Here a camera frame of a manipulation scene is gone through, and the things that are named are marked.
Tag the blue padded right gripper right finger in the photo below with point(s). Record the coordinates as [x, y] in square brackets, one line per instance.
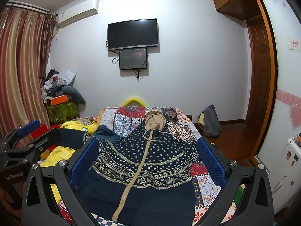
[211, 162]

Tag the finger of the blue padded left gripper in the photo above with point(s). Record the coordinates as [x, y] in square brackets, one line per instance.
[28, 128]
[44, 142]

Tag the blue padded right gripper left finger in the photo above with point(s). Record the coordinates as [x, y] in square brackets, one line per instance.
[81, 160]

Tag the navy patterned hooded jacket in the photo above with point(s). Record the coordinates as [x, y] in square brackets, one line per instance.
[144, 178]

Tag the pile of clothes and papers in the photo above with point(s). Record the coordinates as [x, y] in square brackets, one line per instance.
[54, 83]

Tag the red cloth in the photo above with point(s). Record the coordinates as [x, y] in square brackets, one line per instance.
[42, 130]

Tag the patchwork patterned bed quilt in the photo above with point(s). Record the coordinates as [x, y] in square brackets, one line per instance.
[122, 121]

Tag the yellow cartoon fleece blanket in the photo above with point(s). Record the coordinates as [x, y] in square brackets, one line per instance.
[71, 140]

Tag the green patterned storage box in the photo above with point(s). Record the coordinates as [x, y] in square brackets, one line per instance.
[63, 112]

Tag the grey blue backpack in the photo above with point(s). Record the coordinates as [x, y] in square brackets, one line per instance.
[208, 122]

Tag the blue denim jacket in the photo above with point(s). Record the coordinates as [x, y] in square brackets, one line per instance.
[103, 132]

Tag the orange box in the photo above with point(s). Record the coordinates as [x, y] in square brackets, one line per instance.
[59, 99]

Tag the dark grey neck pillow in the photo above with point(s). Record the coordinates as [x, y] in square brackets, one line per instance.
[73, 92]

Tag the white appliance with stickers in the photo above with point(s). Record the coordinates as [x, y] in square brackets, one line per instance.
[285, 176]

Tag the yellow curved foam tube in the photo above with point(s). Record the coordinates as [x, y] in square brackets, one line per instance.
[134, 100]

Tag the red gold striped curtain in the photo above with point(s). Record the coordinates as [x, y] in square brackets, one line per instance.
[25, 46]

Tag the brown wooden door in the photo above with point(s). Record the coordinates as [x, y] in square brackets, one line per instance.
[261, 53]

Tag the white sliding wardrobe door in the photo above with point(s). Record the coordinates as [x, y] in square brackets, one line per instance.
[285, 121]

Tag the small black wall monitor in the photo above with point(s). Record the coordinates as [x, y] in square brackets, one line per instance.
[132, 59]

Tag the white wall air conditioner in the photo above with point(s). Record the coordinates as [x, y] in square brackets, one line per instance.
[77, 12]

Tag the large black wall television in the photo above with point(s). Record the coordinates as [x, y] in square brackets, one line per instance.
[132, 34]

